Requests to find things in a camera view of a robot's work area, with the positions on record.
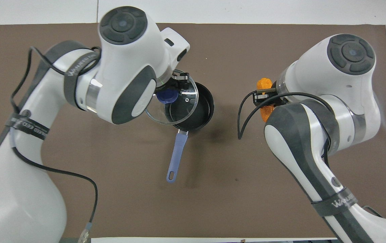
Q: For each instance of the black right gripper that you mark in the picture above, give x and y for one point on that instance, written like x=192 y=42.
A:
x=280 y=98

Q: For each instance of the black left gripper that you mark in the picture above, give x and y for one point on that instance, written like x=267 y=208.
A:
x=166 y=85

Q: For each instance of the orange corn cob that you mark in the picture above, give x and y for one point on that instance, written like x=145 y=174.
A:
x=266 y=113

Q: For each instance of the glass lid with blue knob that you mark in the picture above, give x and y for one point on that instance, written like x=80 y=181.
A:
x=179 y=108

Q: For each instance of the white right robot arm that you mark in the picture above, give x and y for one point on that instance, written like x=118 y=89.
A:
x=341 y=81

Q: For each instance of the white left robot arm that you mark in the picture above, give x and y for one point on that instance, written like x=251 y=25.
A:
x=122 y=67

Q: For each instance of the brown table mat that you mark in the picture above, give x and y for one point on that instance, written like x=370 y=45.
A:
x=213 y=202

